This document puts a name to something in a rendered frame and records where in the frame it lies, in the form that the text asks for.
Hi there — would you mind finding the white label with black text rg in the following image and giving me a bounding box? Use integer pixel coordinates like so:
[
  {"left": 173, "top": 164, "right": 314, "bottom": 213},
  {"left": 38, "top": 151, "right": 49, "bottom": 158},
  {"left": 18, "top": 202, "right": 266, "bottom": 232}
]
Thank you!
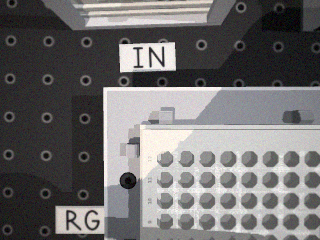
[{"left": 56, "top": 206, "right": 104, "bottom": 234}]

